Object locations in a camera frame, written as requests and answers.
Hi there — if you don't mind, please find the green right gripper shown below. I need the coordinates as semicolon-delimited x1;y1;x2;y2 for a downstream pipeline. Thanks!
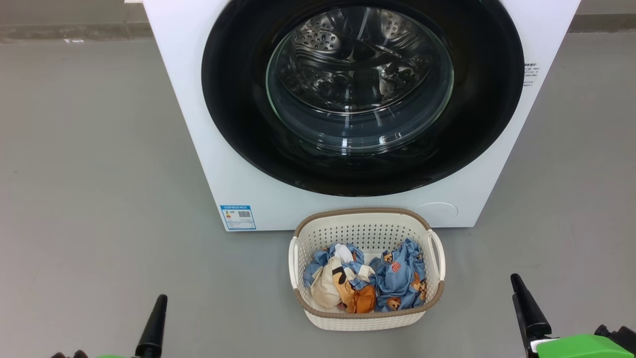
510;273;636;358

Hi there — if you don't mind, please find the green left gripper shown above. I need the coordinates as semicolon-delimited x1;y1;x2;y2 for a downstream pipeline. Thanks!
97;294;168;358

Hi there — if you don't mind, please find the cream orange cartoon garment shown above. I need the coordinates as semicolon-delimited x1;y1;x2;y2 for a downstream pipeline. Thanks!
303;243;377;314

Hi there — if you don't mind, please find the washing machine door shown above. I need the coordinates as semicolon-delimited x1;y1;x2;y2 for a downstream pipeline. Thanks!
201;0;526;197

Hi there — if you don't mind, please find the white front-load washing machine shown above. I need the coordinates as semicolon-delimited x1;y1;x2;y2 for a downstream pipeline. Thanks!
124;0;582;232

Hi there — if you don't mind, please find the stainless steel washer drum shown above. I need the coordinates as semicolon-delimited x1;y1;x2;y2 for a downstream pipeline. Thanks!
268;5;454;150

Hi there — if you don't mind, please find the round white filter cover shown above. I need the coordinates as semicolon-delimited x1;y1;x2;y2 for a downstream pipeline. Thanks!
416;202;459;222

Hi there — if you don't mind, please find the blue energy label sticker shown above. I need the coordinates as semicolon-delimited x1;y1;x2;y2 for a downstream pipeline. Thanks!
220;204;257;231

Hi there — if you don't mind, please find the cream perforated laundry basket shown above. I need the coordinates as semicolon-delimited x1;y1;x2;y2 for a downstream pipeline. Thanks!
288;208;446;332

